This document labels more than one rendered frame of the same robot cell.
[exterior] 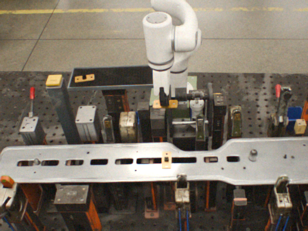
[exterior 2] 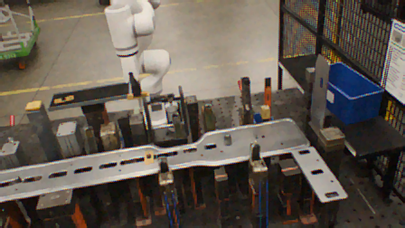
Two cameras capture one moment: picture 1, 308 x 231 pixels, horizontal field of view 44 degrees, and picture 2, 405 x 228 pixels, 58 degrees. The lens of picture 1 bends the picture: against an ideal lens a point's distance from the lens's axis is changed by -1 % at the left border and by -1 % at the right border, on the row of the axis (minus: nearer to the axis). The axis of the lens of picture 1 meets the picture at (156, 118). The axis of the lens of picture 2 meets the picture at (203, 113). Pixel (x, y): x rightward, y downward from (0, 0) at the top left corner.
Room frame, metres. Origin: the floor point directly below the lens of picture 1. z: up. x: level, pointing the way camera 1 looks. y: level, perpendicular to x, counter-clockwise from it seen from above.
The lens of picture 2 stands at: (-0.28, -0.02, 1.97)
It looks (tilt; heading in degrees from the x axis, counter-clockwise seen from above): 33 degrees down; 348
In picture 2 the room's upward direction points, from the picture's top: 6 degrees counter-clockwise
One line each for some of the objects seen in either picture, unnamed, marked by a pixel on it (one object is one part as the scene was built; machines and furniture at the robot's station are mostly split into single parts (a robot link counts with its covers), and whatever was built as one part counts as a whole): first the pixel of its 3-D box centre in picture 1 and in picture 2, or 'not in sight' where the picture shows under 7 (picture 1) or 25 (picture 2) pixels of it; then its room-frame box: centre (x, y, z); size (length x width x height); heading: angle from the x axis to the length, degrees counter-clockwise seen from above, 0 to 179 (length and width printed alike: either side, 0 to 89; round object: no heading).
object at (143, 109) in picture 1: (147, 136); (130, 148); (1.17, 0.05, 0.90); 0.05 x 0.05 x 0.40; 84
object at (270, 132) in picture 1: (272, 145); (247, 138); (1.06, -0.50, 0.88); 0.07 x 0.06 x 0.35; 174
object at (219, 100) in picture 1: (217, 133); (195, 136); (1.14, -0.27, 0.91); 0.07 x 0.05 x 0.42; 174
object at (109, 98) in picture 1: (119, 114); (102, 135); (1.30, 0.17, 0.92); 0.10 x 0.08 x 0.45; 84
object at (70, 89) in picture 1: (112, 77); (90, 95); (1.30, 0.17, 1.16); 0.37 x 0.14 x 0.02; 84
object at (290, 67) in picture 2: not in sight; (330, 95); (1.06, -0.94, 1.02); 0.90 x 0.22 x 0.03; 174
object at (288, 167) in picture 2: (306, 220); (287, 192); (0.70, -0.54, 0.84); 0.11 x 0.10 x 0.28; 174
